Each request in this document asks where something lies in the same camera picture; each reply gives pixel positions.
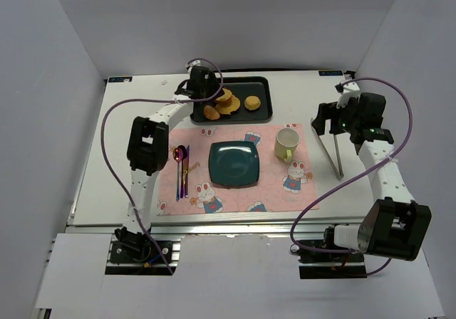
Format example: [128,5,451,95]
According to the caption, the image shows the metal food tongs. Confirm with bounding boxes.
[310,117,344,181]

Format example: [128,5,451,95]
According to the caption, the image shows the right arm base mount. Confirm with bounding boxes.
[290,244,367,280]

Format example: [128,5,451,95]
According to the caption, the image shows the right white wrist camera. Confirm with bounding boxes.
[335,80,361,109]

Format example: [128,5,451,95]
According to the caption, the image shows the pink bunny placemat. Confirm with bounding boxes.
[155,123,317,216]

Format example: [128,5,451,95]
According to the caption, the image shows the bread slice top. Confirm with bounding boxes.
[214,88,232,104]

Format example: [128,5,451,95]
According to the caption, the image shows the dark green square plate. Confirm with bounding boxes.
[208,141,260,188]

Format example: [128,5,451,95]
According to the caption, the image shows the iridescent knife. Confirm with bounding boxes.
[182,145,190,198]

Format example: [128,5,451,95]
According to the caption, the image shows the round yellow bun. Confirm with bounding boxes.
[244,95,261,111]

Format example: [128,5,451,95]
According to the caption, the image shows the pale green mug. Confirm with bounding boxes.
[274,127,300,163]

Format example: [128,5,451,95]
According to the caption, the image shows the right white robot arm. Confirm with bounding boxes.
[311,93,432,261]

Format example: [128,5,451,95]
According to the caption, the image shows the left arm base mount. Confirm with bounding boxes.
[105,228,176,276]

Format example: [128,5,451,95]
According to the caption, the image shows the black baking tray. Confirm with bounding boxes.
[190,76,273,125]

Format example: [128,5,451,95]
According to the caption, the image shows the bread slice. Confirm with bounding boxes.
[215,95,240,115]
[214,88,232,104]

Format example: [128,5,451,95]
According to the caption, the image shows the bread slice bottom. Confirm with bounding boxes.
[215,95,240,115]

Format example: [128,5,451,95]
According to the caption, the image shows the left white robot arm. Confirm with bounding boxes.
[115,66,220,251]

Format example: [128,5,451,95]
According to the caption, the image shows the small oval sesame bun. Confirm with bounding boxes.
[203,105,220,120]

